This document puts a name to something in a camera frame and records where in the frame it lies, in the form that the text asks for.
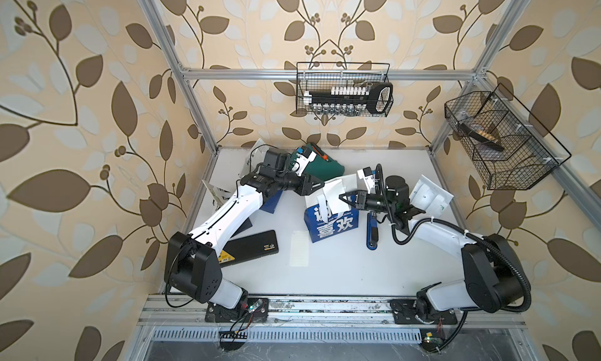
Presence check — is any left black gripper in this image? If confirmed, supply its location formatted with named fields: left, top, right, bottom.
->
left=272, top=168, right=324, bottom=197

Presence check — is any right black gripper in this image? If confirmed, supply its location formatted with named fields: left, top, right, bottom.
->
left=340, top=189, right=395, bottom=215

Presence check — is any blue white bag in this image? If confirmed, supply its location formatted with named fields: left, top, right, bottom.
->
left=239, top=139, right=288, bottom=214
left=304, top=173, right=366, bottom=244

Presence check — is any green white bag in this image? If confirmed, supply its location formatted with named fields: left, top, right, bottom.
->
left=409, top=175, right=454, bottom=218

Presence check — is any blue black stapler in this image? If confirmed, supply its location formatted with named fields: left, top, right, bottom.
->
left=366, top=212, right=379, bottom=251

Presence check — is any white receipt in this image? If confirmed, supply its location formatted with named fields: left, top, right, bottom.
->
left=289, top=231, right=311, bottom=267

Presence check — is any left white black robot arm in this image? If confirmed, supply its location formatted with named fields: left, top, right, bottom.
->
left=164, top=147, right=324, bottom=310

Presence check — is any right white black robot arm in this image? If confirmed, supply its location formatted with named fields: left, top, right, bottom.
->
left=339, top=169, right=532, bottom=324

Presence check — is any green plastic tool case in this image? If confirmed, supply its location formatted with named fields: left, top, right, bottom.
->
left=290, top=154, right=345, bottom=181

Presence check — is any black flat box yellow label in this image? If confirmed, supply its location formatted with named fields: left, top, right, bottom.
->
left=218, top=230, right=279, bottom=267

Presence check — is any black socket tool set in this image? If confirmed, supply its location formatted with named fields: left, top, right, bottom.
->
left=300, top=82, right=394, bottom=117

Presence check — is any dark object in right basket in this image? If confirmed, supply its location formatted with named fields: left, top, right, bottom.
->
left=460, top=122, right=505, bottom=152

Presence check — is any back wire basket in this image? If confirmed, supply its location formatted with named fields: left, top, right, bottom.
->
left=295, top=61, right=394, bottom=118

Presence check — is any wire basket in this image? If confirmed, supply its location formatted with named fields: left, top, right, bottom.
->
left=295, top=61, right=394, bottom=118
left=444, top=83, right=572, bottom=190

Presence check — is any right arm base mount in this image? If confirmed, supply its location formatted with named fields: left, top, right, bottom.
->
left=389, top=283, right=458, bottom=325

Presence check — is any right wire basket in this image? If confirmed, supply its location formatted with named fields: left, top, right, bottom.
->
left=444, top=83, right=572, bottom=190

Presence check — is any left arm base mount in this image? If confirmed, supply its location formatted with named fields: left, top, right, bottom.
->
left=205, top=291, right=270, bottom=323

